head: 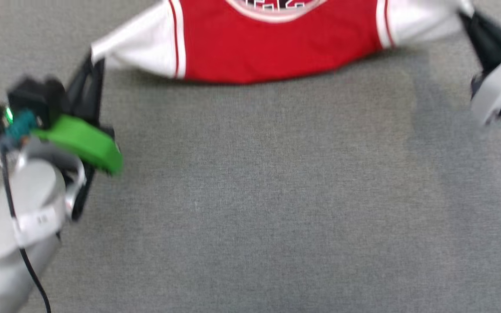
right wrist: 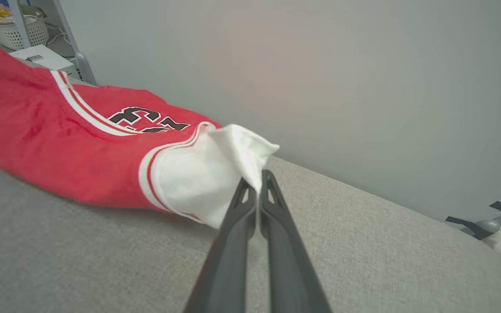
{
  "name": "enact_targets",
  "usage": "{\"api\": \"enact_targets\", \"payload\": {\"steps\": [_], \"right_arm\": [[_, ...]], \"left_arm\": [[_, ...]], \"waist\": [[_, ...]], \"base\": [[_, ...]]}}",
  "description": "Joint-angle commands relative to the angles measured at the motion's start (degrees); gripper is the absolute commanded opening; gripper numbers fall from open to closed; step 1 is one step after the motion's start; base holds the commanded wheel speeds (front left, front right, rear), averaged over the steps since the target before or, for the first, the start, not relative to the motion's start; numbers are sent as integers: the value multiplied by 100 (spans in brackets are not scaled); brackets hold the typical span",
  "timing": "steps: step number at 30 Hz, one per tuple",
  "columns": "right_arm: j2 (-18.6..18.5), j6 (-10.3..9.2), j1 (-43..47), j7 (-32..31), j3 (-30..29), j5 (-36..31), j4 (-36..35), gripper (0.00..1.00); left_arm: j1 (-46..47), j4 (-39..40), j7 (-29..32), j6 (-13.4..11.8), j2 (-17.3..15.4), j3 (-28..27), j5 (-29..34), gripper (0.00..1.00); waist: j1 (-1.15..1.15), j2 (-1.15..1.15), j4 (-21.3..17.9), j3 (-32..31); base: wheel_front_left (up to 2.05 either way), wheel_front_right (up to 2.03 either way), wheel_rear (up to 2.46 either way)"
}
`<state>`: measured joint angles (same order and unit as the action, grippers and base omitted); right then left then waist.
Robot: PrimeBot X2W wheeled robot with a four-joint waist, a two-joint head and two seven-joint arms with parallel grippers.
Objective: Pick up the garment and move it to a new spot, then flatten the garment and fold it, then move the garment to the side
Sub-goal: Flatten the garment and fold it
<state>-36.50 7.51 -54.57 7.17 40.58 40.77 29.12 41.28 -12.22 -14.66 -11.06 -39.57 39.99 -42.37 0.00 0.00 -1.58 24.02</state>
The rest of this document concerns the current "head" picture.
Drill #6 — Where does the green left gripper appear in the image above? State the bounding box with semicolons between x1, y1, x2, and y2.
0;56;124;176

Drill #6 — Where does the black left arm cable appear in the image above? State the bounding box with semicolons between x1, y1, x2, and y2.
0;109;52;313

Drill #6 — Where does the red and white jersey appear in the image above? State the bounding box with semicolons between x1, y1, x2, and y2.
90;0;475;84

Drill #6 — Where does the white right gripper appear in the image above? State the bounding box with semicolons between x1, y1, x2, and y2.
458;10;501;127

